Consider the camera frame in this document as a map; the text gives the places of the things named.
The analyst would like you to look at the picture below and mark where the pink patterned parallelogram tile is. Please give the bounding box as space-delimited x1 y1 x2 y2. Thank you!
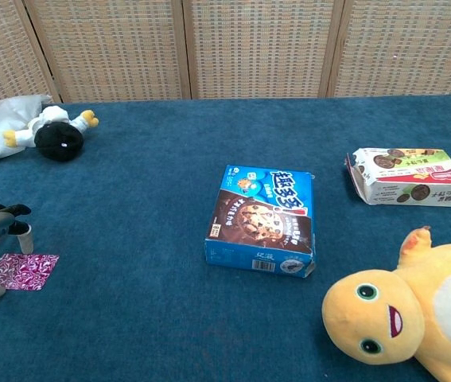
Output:
0 253 60 292

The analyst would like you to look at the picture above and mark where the blue chocolate chip cookie box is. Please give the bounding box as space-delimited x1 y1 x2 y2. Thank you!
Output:
204 164 317 279

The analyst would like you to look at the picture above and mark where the white green red biscuit box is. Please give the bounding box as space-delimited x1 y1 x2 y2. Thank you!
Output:
344 147 451 208

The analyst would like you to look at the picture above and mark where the black headed white plush doll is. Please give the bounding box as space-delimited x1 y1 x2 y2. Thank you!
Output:
2 104 100 163

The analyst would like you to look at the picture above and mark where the yellow plush dinosaur toy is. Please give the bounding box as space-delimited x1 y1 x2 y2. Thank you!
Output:
321 225 451 382

